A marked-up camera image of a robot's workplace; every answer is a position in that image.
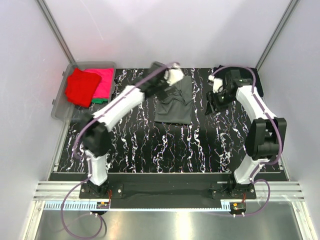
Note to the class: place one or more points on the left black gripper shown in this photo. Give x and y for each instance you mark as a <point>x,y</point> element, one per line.
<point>161,90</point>

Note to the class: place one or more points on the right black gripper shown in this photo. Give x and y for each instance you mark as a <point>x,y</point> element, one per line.
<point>215,102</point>

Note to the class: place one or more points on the grey t-shirt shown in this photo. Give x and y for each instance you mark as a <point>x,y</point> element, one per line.
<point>177,107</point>

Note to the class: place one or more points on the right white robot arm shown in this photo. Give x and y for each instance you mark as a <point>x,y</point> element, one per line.
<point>264,142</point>

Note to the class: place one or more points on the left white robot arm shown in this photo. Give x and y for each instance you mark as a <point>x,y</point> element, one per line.
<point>95,136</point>

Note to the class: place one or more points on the folded black t-shirt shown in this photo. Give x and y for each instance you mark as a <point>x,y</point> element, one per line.
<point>258,82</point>

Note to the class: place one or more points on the pink t-shirt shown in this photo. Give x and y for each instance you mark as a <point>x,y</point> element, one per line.
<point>104,87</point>

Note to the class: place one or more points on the green t-shirt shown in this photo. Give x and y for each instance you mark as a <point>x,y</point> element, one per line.
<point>99,100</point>

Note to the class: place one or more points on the clear plastic bin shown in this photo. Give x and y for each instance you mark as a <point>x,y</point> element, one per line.
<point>61,106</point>

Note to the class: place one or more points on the red t-shirt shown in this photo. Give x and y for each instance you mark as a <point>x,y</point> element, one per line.
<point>81,87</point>

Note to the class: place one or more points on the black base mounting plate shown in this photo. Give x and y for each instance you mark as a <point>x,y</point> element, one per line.
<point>164,195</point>

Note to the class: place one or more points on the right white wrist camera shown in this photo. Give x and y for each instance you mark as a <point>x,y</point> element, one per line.
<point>216,83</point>

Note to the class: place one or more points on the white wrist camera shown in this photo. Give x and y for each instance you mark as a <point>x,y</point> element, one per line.
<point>174,74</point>
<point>216,83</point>

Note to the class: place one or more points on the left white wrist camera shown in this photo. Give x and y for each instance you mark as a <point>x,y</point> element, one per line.
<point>174,74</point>

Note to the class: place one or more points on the slotted cable duct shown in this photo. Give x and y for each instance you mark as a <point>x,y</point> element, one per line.
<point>77,205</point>

